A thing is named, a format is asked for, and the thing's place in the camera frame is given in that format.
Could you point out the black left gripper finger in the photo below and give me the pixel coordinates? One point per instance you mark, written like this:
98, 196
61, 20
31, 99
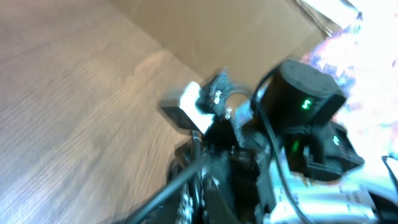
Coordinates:
185, 208

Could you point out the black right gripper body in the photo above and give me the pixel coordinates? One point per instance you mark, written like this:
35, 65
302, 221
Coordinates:
236, 187

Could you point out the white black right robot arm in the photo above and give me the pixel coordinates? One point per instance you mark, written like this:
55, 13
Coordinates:
319, 149

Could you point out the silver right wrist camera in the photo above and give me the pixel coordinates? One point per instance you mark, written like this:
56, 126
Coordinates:
179, 107

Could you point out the brown cardboard wall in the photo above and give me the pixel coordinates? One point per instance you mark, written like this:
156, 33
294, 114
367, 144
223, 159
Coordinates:
247, 36

